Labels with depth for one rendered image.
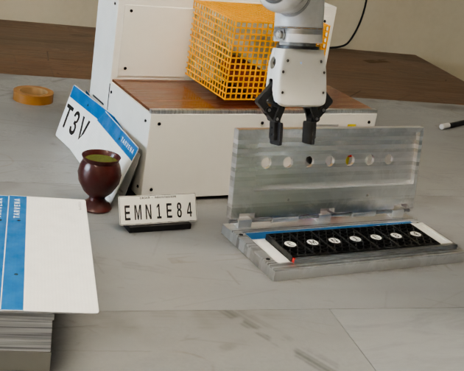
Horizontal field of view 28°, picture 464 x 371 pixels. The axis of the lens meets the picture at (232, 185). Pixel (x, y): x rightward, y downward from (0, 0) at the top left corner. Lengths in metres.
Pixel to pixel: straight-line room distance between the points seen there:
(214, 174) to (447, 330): 0.61
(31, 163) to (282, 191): 0.57
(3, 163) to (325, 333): 0.85
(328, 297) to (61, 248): 0.47
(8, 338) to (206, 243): 0.57
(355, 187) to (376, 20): 2.00
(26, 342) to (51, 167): 0.80
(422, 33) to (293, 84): 2.38
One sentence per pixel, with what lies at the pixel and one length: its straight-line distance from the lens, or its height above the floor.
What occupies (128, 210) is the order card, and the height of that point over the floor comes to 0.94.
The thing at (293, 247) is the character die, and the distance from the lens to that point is 1.70.
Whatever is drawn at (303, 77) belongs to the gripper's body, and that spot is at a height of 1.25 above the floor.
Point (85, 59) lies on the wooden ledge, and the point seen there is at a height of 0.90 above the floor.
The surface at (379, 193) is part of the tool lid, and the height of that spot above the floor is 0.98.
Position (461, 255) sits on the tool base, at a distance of 1.88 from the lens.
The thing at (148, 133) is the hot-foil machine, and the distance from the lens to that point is 1.83.
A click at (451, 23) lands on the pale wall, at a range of 3.99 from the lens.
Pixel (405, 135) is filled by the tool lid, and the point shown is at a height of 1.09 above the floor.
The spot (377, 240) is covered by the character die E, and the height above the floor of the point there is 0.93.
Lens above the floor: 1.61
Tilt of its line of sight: 20 degrees down
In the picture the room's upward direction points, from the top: 9 degrees clockwise
